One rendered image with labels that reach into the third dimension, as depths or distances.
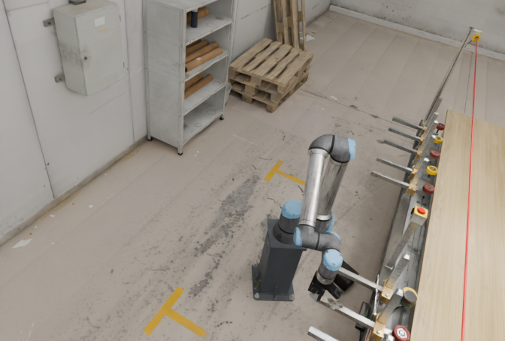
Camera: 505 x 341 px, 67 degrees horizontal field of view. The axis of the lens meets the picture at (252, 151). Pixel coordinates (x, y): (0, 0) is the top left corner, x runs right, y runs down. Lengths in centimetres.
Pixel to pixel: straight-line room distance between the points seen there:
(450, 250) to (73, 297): 256
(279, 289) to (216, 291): 49
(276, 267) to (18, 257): 196
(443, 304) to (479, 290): 27
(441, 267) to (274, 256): 103
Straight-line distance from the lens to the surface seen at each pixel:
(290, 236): 265
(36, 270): 340
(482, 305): 256
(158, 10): 359
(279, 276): 294
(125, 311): 306
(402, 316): 263
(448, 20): 928
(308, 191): 207
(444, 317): 238
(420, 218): 233
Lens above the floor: 265
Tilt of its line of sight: 38 degrees down
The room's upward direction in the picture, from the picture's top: 10 degrees clockwise
